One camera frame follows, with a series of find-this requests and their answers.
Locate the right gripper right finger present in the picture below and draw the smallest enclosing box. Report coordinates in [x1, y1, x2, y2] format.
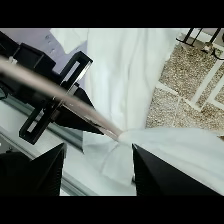
[132, 143, 223, 196]

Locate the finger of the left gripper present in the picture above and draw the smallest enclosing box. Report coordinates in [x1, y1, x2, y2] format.
[53, 87, 105, 136]

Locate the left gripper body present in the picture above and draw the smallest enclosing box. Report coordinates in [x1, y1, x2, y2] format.
[0, 31, 64, 101]

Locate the brown clothes hanger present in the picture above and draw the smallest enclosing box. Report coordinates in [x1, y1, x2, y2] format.
[0, 54, 124, 141]

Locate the white shirt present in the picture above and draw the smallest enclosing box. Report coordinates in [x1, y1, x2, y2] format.
[49, 28, 224, 196]

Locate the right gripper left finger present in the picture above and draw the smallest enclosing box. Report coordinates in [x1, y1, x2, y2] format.
[0, 143, 67, 196]

